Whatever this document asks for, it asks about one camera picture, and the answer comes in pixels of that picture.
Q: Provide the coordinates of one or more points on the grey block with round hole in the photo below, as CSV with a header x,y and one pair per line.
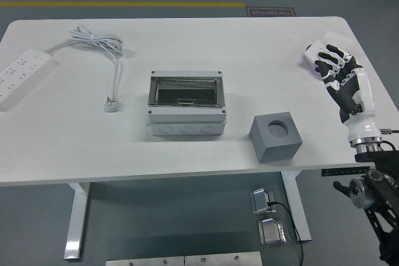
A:
x,y
274,150

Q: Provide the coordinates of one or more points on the black table control panel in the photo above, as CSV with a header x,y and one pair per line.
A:
x,y
339,172

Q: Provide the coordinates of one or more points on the grey metal plate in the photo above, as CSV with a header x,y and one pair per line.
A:
x,y
143,261
223,259

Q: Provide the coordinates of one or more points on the white table leg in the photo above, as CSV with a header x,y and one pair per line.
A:
x,y
296,203
76,216

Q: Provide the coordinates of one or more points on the transparent hinged box lid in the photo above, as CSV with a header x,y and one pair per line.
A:
x,y
187,104

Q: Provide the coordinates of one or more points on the grey electrical enclosure box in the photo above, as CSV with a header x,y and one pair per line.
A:
x,y
187,129

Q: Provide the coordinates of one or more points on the silver floor socket with plug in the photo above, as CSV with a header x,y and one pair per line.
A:
x,y
260,202

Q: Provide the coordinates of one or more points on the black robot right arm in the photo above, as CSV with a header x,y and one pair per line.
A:
x,y
377,182

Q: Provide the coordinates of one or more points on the white power strip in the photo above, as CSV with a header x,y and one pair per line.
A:
x,y
22,73

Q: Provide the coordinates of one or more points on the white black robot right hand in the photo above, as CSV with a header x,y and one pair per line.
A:
x,y
363,126

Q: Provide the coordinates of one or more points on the clear bag with white panel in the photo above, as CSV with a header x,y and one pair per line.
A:
x,y
338,39

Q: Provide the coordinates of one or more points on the dark floor sign with lettering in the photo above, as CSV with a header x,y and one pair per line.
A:
x,y
271,12

